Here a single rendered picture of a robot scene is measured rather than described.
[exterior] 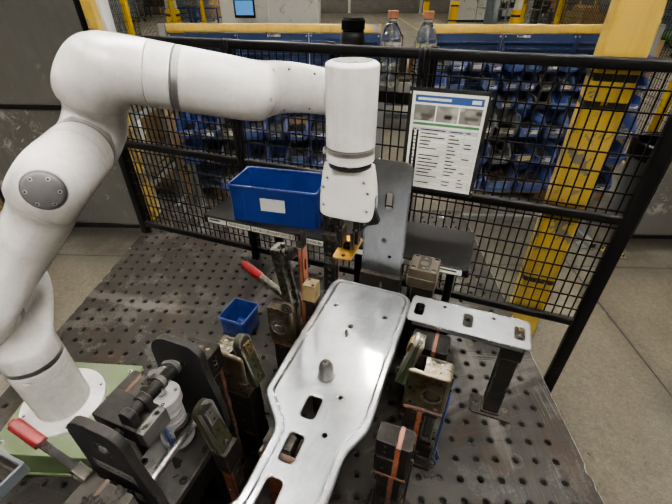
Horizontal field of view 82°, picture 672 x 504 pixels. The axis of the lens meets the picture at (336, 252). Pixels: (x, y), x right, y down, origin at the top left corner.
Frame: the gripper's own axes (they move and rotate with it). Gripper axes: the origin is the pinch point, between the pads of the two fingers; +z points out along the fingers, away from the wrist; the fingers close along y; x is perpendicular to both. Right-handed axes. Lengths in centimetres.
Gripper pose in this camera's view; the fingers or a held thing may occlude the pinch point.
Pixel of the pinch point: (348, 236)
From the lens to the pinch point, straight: 75.9
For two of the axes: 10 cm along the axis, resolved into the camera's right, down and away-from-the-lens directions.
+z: 0.0, 8.3, 5.6
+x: 3.6, -5.3, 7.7
